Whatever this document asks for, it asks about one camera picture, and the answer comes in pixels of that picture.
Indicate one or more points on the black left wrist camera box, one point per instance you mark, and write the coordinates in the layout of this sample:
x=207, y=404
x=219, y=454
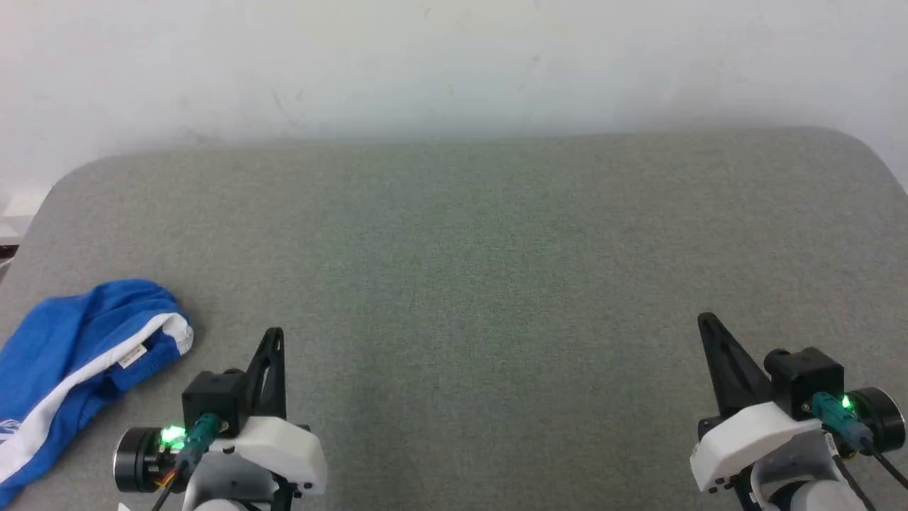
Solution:
x=213, y=397

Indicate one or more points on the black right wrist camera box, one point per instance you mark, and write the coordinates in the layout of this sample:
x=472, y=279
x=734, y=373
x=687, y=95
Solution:
x=801, y=376

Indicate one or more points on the grey fabric sofa cushion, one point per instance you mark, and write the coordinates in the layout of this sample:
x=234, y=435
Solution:
x=454, y=248

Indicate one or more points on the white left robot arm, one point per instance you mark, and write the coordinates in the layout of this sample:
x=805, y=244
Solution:
x=216, y=507

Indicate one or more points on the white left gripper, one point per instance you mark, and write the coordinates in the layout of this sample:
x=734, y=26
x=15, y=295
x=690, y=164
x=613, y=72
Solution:
x=284, y=447

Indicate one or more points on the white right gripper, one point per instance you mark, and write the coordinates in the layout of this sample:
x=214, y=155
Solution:
x=745, y=443

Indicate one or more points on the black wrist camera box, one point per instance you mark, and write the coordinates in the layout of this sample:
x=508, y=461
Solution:
x=213, y=397
x=801, y=376

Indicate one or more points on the blue white-trimmed shorts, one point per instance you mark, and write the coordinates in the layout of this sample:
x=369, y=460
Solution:
x=64, y=333

